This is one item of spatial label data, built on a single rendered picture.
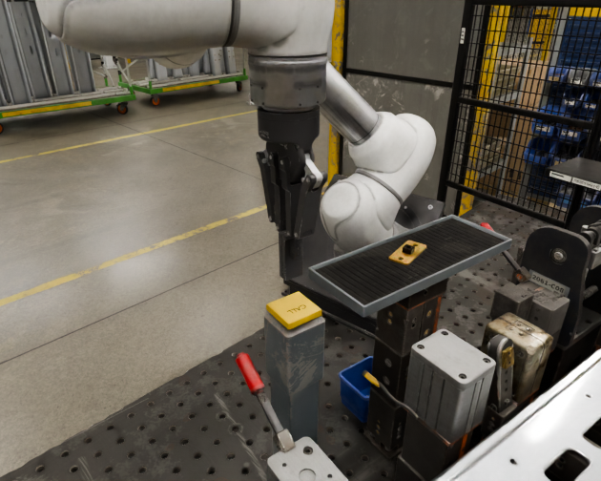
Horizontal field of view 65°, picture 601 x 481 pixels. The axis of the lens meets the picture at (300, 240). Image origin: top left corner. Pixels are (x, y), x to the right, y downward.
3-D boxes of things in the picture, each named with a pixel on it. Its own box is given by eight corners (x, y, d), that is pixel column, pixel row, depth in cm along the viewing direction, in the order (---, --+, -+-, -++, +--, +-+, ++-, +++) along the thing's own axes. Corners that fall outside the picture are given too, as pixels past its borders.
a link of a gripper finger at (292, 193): (304, 150, 60) (311, 153, 59) (305, 230, 65) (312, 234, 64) (278, 156, 58) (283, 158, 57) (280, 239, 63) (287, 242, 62)
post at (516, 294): (479, 459, 100) (520, 302, 81) (459, 443, 104) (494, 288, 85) (493, 447, 103) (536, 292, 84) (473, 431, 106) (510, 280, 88)
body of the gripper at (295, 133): (243, 102, 58) (247, 175, 62) (281, 115, 52) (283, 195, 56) (294, 95, 62) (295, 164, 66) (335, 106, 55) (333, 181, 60)
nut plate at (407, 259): (407, 265, 80) (408, 260, 80) (387, 259, 82) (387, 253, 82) (427, 246, 86) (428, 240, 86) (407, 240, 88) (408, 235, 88)
